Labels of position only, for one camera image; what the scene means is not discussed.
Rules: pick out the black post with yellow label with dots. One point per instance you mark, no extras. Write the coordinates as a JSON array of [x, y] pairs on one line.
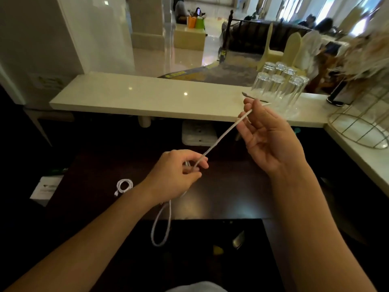
[[223, 53]]

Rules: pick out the clear glass tray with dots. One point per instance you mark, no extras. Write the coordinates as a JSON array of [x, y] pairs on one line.
[[293, 112]]

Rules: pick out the person's white shirt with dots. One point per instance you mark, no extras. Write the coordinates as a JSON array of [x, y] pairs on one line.
[[197, 287]]

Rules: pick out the green bag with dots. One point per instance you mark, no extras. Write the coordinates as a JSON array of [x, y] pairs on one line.
[[200, 23]]

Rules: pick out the group of upturned clear glasses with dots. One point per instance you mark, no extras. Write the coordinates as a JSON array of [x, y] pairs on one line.
[[279, 85]]

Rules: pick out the clear sign stand black base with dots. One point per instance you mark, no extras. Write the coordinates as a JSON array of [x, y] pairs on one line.
[[335, 98]]

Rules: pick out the cream stone counter ledge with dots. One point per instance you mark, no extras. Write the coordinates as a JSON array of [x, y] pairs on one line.
[[136, 97]]

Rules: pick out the white and green paper box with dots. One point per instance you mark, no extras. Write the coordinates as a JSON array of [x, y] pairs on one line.
[[45, 190]]

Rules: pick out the white socket box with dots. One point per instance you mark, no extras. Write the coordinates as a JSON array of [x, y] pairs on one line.
[[197, 133]]

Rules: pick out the pale wall sticker green print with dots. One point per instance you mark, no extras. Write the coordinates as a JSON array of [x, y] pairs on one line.
[[47, 82]]

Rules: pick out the orange bag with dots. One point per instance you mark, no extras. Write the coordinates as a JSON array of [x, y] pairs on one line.
[[191, 22]]

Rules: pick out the grey armchair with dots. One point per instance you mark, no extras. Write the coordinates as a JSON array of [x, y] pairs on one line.
[[181, 12]]

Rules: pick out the person's left forearm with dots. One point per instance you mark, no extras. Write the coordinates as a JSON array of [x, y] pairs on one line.
[[91, 246]]

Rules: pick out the person's right hand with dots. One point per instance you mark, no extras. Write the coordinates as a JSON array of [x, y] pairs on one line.
[[273, 142]]

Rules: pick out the person's left hand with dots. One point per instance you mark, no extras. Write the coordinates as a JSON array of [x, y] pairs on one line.
[[170, 179]]

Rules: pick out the white round ledge support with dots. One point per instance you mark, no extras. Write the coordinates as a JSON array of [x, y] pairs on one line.
[[145, 122]]

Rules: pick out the dark wooden sofa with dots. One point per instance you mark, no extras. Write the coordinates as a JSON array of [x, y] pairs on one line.
[[252, 36]]

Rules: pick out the dried flower bunch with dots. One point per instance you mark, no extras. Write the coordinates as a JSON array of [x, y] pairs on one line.
[[367, 57]]

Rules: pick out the brown wooden table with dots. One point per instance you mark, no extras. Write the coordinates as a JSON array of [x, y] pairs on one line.
[[328, 72]]

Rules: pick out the beige block bench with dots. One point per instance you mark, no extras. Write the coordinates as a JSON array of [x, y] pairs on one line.
[[190, 37]]

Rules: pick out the small yellow object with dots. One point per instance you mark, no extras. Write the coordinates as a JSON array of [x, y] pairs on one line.
[[218, 250]]

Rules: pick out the yellow covered chair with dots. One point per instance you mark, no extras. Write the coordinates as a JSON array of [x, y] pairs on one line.
[[349, 21], [291, 54], [269, 57]]

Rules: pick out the dark tablet screen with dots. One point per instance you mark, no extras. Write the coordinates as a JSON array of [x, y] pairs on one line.
[[332, 48]]

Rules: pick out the person's right forearm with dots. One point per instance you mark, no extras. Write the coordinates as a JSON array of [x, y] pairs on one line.
[[319, 234]]

